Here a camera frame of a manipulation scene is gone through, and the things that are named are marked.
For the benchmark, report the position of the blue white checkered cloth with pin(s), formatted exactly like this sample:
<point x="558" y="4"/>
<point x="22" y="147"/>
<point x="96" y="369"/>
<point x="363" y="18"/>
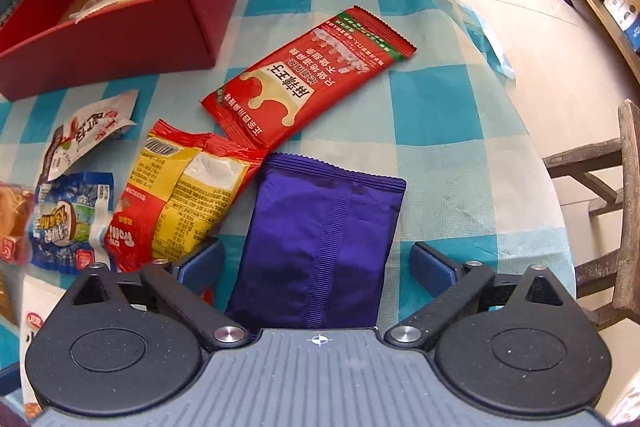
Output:
<point x="442" y="121"/>

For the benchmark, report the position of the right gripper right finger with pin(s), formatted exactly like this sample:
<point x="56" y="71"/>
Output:
<point x="456" y="289"/>

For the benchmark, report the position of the red yellow snack packet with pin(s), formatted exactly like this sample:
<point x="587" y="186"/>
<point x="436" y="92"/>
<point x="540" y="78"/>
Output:
<point x="182" y="186"/>

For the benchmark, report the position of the orange cake snack packet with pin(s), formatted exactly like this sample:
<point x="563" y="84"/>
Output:
<point x="16" y="205"/>

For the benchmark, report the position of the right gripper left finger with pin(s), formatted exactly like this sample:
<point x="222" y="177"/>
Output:
<point x="178" y="287"/>

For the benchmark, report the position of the purple foil snack packet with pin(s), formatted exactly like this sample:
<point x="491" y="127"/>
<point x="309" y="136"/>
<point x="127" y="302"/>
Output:
<point x="315" y="251"/>

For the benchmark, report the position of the blue coconut snack packet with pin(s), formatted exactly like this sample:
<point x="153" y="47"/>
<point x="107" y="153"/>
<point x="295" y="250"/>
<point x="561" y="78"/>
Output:
<point x="70" y="218"/>

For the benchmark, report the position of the red long snack packet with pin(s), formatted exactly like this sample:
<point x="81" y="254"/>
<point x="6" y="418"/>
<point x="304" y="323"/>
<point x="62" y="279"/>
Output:
<point x="266" y="104"/>

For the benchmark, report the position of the white duck gizzard packet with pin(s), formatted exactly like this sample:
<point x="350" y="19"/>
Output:
<point x="88" y="127"/>

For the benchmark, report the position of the dark wooden stool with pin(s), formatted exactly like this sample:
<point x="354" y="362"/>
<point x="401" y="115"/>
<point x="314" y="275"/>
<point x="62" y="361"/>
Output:
<point x="610" y="170"/>

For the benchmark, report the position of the white latiao snack packet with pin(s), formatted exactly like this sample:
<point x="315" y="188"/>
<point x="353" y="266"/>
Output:
<point x="38" y="300"/>

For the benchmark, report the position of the red cardboard box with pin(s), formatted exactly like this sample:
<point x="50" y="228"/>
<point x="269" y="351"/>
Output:
<point x="42" y="50"/>

